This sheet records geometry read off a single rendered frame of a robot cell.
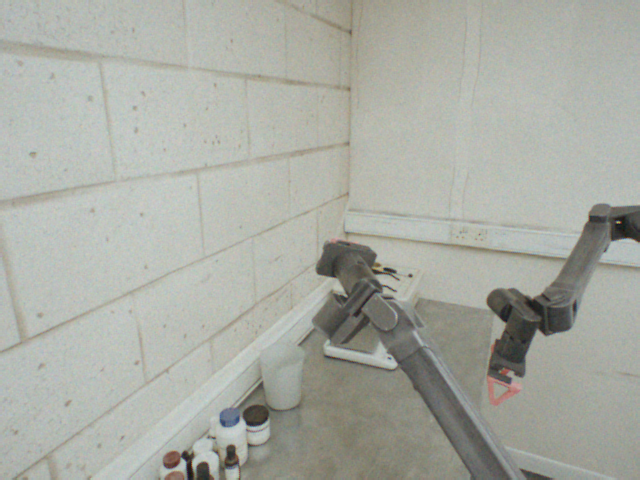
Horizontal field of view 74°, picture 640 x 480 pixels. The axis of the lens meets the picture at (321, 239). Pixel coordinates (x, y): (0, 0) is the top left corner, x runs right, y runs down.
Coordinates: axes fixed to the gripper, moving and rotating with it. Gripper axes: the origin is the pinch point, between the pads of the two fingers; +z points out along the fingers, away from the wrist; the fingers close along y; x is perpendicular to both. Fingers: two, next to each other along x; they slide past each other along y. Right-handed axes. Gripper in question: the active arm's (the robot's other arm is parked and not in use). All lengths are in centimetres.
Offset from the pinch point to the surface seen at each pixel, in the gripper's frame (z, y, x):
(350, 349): 36, 35, -50
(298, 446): 1, 11, -56
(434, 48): 90, 49, 54
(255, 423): 5, -1, -53
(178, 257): 19.9, -27.2, -19.4
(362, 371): 27, 37, -51
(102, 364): 0, -37, -35
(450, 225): 69, 76, -6
